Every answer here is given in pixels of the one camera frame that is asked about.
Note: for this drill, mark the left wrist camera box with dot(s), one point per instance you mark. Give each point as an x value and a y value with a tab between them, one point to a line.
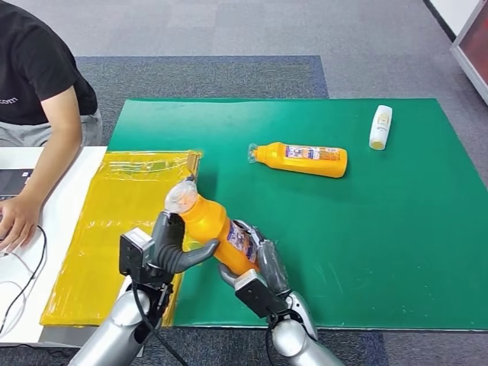
135	252

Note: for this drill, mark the small white bottle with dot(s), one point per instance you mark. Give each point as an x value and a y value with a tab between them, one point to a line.
380	129

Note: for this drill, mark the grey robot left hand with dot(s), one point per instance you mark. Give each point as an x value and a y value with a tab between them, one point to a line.
170	247

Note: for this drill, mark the orange bottle with clear cap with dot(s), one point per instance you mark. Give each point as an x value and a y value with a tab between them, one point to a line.
207	225
305	162

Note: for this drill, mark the person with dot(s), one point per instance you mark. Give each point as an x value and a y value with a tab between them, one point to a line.
34	65

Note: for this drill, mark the white desk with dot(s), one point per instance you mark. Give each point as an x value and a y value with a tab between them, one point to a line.
61	212

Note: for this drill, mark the green table mat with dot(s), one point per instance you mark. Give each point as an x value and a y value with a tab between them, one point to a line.
381	227

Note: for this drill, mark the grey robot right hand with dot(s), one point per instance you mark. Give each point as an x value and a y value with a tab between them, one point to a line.
272	265

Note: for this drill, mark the white framed panel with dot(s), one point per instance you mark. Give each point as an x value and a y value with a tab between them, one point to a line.
474	50

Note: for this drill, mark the person's left hand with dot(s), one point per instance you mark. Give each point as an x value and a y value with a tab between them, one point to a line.
16	222

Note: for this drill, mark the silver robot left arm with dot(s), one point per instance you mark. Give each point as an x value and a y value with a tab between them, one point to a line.
114	333

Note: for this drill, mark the laptop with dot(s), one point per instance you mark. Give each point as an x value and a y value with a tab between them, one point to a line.
13	182

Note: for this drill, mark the yellow plastic sheet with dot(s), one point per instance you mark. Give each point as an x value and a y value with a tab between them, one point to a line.
114	212

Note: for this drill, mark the person's left forearm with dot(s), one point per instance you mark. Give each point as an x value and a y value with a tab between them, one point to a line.
57	151

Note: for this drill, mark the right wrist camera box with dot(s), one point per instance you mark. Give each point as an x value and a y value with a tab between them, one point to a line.
259	298

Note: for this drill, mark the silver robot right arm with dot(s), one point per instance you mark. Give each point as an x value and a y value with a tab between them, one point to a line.
293	343

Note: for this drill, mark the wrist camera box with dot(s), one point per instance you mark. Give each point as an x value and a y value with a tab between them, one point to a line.
135	252
259	298

